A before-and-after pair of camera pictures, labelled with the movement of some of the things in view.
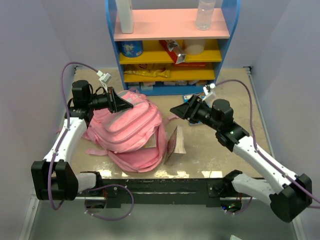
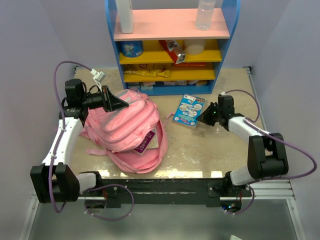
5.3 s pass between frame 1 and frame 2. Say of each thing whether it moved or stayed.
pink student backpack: stayed
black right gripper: moved
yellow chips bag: stayed
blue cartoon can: stayed
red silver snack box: stayed
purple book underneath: moved
